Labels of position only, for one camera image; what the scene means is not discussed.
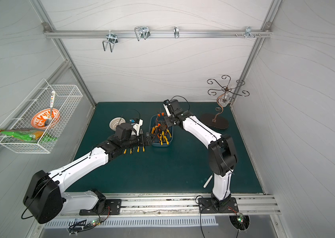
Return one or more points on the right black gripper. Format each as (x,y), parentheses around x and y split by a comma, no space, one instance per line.
(164,118)

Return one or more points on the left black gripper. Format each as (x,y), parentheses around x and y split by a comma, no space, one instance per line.
(146,141)

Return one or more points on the blue plastic storage box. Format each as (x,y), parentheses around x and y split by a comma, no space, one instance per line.
(152,124)

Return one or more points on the orange black long nose pliers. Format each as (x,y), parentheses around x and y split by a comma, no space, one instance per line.
(161,123)

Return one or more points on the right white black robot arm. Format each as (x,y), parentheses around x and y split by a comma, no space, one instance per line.
(222,153)

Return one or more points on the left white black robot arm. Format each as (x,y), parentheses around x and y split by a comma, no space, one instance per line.
(45,198)

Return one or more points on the yellow pliers in box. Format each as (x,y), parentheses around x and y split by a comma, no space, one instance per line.
(162,139)

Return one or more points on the white round strainer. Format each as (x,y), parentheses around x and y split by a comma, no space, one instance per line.
(116,122)

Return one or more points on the brown metal jewelry stand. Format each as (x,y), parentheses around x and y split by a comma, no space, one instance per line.
(226,95)

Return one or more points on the small metal hook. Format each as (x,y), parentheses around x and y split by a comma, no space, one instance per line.
(176,32)

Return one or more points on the loop metal hook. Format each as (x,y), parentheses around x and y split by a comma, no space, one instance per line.
(142,32)

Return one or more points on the double prong metal hook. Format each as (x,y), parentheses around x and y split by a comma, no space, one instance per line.
(110,42)

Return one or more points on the orange white patterned bowl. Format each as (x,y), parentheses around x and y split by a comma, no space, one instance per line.
(39,119)

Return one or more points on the green snack packet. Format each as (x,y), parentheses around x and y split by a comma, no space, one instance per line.
(29,135)

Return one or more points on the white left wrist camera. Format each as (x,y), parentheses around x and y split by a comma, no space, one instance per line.
(136,126)

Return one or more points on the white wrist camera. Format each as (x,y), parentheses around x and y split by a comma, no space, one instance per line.
(136,126)
(166,105)

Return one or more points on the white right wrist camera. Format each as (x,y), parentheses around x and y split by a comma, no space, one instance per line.
(166,105)

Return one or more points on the white handled small tool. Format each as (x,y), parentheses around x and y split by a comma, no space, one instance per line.
(208,181)

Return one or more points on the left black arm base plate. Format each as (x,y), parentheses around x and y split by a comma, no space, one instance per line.
(110,206)

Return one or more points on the white vented cable duct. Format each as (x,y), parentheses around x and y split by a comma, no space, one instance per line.
(133,222)

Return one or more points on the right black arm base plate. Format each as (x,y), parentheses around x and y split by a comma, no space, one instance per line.
(213,206)

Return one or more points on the white handled spoon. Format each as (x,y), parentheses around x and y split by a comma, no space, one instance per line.
(49,119)

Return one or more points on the white wire wall basket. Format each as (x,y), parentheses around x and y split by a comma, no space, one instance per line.
(66,101)

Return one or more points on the aluminium cross rail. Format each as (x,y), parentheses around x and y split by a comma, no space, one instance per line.
(155,34)

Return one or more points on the right metal bracket hook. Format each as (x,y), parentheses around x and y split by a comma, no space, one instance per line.
(248,34)

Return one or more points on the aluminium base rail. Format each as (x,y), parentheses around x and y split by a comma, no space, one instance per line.
(180,204)

